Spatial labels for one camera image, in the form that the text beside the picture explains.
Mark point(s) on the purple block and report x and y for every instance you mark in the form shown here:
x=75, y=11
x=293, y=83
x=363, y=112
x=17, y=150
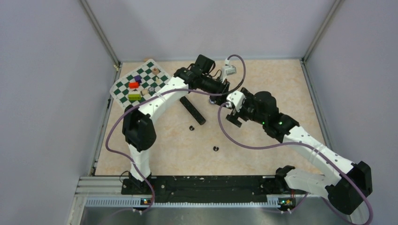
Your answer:
x=138, y=78

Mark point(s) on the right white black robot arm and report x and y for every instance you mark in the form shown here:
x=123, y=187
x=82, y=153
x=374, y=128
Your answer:
x=345, y=184

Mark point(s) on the wooden cube piece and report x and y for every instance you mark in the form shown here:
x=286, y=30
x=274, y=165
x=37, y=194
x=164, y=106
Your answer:
x=155, y=71

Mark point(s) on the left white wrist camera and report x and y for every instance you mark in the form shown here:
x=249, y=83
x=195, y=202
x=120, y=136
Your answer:
x=228, y=69

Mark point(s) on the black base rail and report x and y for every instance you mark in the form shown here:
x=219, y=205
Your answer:
x=209, y=189

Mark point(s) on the red block upper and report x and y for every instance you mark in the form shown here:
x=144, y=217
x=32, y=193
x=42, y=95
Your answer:
x=134, y=85

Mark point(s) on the black silver microphone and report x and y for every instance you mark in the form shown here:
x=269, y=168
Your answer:
x=192, y=110

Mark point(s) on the lime green block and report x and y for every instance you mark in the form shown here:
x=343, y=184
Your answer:
x=134, y=96

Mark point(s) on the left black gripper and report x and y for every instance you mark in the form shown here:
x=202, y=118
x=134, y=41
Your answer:
x=222, y=87

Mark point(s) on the green white chessboard mat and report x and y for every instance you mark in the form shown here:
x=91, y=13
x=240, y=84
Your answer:
x=120, y=88

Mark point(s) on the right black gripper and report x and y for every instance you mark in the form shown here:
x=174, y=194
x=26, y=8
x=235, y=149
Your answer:
x=234, y=116

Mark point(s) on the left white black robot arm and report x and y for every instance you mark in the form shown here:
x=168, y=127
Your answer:
x=138, y=124

